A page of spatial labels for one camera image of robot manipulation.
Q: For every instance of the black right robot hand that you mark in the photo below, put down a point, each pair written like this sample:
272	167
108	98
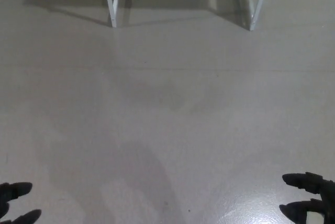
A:
327	197

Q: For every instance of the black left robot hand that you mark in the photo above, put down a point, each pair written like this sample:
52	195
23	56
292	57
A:
13	190

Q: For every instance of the white metal-frame table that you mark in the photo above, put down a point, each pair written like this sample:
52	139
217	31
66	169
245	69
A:
113	12

